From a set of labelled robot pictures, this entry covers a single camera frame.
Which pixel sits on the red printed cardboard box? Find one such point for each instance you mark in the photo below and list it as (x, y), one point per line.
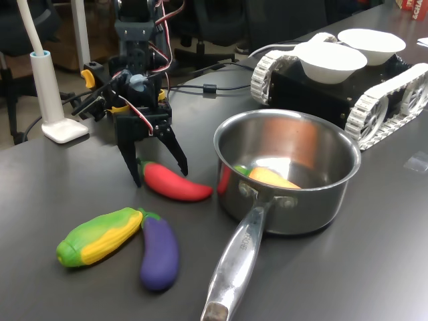
(420, 10)
(404, 4)

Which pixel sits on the red toy chilli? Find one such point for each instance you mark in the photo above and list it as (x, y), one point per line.
(170, 184)

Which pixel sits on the white paper sheet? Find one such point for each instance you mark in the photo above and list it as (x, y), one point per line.
(424, 41)

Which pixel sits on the brown wooden furniture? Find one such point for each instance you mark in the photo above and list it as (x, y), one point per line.
(67, 57)

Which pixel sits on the purple toy aubergine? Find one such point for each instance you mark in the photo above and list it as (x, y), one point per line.
(158, 254)

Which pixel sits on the black gripper camera mount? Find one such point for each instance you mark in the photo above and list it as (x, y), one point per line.
(93, 103)

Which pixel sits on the clear tape patch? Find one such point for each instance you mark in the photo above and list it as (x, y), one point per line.
(416, 162)

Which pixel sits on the white table leg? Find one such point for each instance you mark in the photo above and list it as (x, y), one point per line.
(81, 33)

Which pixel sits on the tracked vehicle with white tracks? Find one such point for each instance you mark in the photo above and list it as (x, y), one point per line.
(301, 97)

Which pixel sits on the white bowl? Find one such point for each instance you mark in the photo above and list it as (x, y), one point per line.
(371, 43)
(331, 63)

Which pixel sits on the pale grey putty lump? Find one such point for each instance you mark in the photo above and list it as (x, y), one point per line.
(137, 82)

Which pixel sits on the orange toy carrot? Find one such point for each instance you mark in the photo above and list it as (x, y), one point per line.
(271, 179)

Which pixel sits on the yellow green toy corn cob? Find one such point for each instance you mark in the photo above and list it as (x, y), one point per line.
(100, 239)

